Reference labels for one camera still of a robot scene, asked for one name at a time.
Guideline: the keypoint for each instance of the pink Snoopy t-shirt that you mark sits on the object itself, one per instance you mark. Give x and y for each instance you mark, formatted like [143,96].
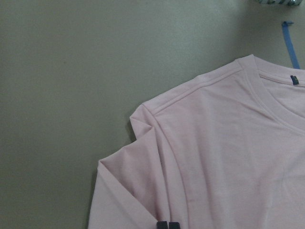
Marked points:
[225,150]

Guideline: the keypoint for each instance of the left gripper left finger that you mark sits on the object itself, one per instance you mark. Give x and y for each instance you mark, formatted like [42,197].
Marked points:
[162,225]

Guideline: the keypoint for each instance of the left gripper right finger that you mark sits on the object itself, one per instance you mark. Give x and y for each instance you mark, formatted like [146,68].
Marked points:
[174,225]

